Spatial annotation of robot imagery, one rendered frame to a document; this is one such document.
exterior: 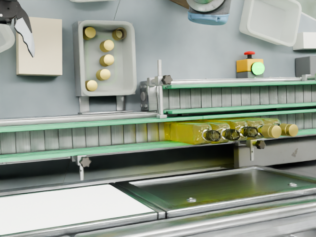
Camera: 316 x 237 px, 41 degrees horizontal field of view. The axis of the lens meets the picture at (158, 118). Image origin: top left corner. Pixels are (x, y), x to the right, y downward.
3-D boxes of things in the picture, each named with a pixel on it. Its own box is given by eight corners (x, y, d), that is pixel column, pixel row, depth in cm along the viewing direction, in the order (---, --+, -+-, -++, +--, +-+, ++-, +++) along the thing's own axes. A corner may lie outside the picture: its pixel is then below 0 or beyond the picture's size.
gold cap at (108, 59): (98, 55, 134) (103, 53, 130) (110, 55, 135) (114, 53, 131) (99, 67, 134) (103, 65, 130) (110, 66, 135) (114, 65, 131)
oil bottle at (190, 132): (164, 139, 132) (198, 146, 112) (163, 121, 131) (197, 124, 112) (180, 138, 134) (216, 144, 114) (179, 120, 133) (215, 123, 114)
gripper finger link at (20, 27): (41, 53, 107) (19, 21, 105) (44, 50, 101) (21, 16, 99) (30, 60, 106) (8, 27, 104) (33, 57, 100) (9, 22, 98)
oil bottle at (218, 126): (181, 138, 134) (217, 145, 114) (180, 121, 134) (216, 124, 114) (196, 137, 136) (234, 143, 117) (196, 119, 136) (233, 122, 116)
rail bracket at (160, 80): (147, 117, 129) (164, 119, 117) (145, 61, 128) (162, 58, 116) (156, 117, 130) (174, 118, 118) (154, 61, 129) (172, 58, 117)
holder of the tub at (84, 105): (76, 114, 133) (82, 114, 126) (72, 25, 132) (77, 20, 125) (128, 111, 140) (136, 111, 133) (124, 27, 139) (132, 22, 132)
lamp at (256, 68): (250, 75, 150) (256, 74, 147) (250, 62, 150) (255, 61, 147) (261, 75, 152) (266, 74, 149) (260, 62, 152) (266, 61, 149)
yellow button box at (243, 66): (235, 79, 157) (248, 78, 150) (235, 59, 156) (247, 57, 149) (251, 79, 159) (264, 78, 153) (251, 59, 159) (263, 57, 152)
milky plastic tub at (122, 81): (75, 97, 133) (82, 96, 125) (71, 24, 132) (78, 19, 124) (128, 95, 140) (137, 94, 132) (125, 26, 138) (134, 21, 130)
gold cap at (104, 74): (95, 69, 133) (99, 68, 129) (106, 69, 135) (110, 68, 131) (96, 80, 134) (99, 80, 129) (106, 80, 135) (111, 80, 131)
